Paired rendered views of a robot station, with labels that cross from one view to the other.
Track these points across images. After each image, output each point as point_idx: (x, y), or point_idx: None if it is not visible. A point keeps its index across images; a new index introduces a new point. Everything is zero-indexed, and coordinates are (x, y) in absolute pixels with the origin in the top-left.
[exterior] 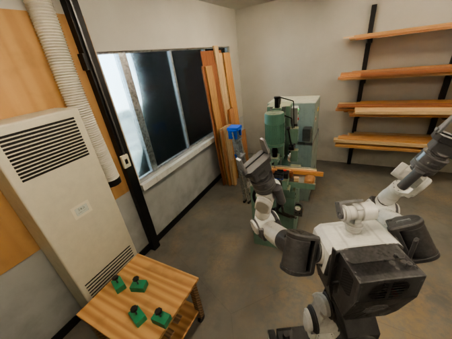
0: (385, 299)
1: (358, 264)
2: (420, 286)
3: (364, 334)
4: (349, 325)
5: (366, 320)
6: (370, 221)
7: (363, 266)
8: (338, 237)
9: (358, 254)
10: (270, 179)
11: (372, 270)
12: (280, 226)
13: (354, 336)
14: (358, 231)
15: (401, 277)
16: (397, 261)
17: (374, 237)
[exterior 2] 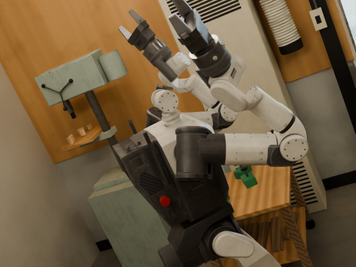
0: (128, 178)
1: (129, 140)
2: (127, 172)
3: (172, 243)
4: (171, 229)
5: (178, 233)
6: (188, 122)
7: (127, 141)
8: (160, 123)
9: (140, 135)
10: (144, 50)
11: (124, 144)
12: (192, 112)
13: (168, 240)
14: (166, 123)
15: (117, 153)
16: (134, 147)
17: (162, 131)
